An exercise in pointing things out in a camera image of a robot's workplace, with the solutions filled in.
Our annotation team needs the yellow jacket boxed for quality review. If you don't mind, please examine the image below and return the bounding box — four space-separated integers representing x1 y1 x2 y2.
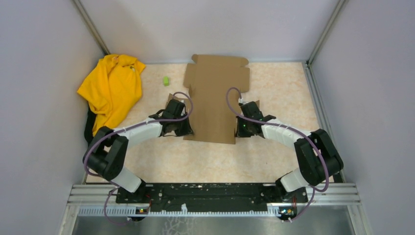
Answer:
77 54 146 136

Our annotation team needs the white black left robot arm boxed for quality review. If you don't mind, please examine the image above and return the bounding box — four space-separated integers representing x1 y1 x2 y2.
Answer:
83 99 193 203

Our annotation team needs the black cloth under jacket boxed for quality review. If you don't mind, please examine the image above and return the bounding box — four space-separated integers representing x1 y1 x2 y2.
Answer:
84 107 96 145

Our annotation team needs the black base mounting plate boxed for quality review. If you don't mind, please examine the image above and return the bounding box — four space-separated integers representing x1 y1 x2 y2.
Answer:
116 183 308 212

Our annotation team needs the aluminium corner post left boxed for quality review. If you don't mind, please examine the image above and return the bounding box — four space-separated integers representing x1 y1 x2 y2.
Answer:
71 0 110 55

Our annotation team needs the aluminium front frame rail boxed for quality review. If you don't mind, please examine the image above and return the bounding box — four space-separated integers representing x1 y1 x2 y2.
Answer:
68 183 361 219

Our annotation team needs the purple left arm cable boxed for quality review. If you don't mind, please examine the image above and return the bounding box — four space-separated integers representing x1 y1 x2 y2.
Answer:
83 92 194 227

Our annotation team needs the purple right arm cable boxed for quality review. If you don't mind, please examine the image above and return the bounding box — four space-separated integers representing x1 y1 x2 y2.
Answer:
226 87 330 223

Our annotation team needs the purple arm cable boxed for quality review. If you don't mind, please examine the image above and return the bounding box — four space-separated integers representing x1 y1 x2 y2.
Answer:
226 87 330 223
83 92 194 227

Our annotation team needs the brown cardboard box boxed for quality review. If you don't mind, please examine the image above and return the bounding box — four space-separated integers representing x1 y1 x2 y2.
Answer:
183 54 251 144

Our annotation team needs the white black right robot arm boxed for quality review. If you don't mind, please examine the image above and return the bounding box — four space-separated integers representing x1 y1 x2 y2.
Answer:
235 101 344 202

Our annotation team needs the small green block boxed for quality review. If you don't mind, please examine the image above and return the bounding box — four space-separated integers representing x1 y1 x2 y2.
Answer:
162 76 170 86

